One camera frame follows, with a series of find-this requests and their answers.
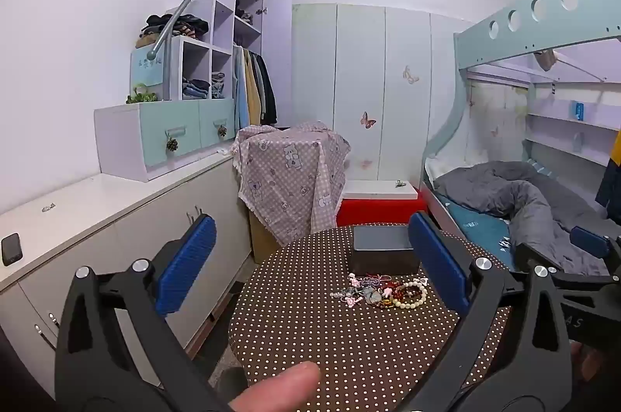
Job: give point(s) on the blue bedsheet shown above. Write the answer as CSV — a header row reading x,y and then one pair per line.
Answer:
x,y
480,230

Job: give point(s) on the white wardrobe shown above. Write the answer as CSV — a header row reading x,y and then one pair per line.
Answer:
x,y
359,67

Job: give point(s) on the black phone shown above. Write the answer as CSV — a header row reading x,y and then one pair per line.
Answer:
x,y
10,248

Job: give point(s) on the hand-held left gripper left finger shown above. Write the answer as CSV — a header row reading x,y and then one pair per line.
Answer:
x,y
187,266

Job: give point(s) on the brown polka dot tablecloth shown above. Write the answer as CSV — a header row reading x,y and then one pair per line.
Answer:
x,y
315,324

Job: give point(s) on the dark blue jacket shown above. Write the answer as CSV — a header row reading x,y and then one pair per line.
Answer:
x,y
610,184

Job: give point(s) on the pink butterfly sticker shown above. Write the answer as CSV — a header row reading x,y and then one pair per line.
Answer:
x,y
367,120

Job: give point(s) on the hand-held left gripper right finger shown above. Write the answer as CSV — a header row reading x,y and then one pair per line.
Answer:
x,y
439,261

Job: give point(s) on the pink chequered printed cloth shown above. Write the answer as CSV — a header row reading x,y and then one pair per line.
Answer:
x,y
286,179

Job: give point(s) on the small silver trinket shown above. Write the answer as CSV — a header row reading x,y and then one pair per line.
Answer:
x,y
48,208

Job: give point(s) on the brown hanging bag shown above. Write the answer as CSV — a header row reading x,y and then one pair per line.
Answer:
x,y
546,58

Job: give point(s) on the grey duvet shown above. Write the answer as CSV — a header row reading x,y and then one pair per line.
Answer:
x,y
529,198

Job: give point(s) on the pile of dark clothes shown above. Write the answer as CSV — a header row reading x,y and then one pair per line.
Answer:
x,y
177,25

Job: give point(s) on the hanging clothes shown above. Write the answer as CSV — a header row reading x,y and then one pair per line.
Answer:
x,y
254,89

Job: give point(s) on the pinecone ornament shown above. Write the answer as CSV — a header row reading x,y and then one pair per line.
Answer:
x,y
171,145
222,131

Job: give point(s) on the pale butterfly sticker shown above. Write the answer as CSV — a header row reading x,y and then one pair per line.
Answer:
x,y
410,75

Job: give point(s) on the grey metal box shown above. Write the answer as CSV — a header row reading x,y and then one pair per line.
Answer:
x,y
383,249

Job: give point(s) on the mint drawer unit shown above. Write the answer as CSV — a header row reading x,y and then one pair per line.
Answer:
x,y
160,135

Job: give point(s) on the folded jeans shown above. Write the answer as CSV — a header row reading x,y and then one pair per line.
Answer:
x,y
201,87

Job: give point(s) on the lilac stair shelf unit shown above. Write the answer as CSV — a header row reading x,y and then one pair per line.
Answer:
x,y
223,28

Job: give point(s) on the green plant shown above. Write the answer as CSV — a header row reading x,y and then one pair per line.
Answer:
x,y
141,95

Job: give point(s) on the long white cabinet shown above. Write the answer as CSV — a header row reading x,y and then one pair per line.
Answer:
x,y
97,218

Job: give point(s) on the mint bunk bed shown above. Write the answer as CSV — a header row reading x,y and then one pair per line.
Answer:
x,y
538,28

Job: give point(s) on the light blue sign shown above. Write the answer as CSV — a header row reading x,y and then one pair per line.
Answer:
x,y
148,65

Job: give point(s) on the person's right hand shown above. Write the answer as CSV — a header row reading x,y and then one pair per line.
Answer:
x,y
578,350

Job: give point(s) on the person's left hand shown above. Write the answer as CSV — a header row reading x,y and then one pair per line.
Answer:
x,y
284,385

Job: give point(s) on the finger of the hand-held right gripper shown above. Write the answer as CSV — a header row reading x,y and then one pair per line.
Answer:
x,y
589,242
592,282

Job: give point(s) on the small blue box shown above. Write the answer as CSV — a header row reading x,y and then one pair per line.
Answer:
x,y
577,109

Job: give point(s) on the red box with white lid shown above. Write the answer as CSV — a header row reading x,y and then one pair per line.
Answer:
x,y
378,205

